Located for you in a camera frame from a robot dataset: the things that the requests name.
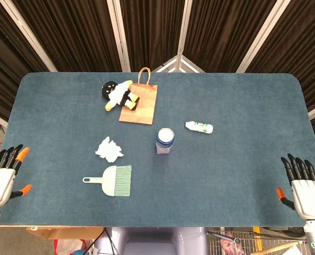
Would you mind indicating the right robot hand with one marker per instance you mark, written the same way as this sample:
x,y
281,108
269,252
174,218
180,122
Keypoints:
x,y
307,196

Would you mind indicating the white paper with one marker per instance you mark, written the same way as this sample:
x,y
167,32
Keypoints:
x,y
109,150

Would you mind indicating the white brush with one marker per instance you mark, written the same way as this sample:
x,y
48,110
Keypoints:
x,y
114,180

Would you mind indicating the cardboard box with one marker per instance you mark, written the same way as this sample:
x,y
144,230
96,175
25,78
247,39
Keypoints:
x,y
64,232

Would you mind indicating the wooden stick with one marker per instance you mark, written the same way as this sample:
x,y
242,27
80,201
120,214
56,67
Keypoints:
x,y
279,247

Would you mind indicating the red and white plastic bag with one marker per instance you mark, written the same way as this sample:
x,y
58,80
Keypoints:
x,y
72,246

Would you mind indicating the small white plastic bottle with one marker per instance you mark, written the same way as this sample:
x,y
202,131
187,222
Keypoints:
x,y
199,127

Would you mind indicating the black and white plush doll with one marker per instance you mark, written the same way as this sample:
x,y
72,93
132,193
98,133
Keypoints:
x,y
118,94

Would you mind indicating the white and blue can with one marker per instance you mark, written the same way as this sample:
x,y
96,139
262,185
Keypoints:
x,y
165,140

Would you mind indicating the blue table mat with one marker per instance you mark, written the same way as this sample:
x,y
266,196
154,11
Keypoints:
x,y
157,148

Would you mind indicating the brown paper bag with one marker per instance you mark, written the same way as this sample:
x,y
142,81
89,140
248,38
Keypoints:
x,y
140,106

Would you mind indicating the lavender robot torso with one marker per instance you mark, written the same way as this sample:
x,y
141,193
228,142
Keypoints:
x,y
152,240

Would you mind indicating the white metal frame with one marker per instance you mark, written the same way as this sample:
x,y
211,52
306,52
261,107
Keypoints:
x,y
177,65

